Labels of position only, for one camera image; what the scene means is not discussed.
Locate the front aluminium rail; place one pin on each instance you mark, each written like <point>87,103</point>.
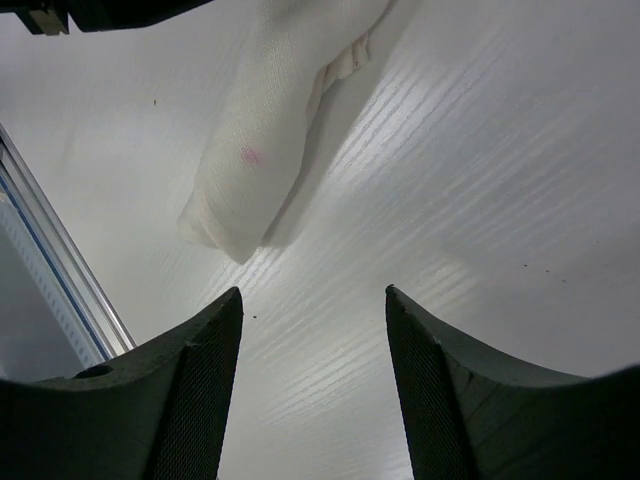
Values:
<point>70,290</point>

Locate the white slotted cable duct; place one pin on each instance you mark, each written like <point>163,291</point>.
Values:
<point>41,334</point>

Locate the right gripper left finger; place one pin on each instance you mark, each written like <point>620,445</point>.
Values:
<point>158,411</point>

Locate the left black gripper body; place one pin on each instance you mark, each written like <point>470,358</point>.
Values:
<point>51,17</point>

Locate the white cloth napkin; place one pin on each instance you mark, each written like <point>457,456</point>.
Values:
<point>296,50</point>

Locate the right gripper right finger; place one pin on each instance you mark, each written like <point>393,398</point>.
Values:
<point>471,411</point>

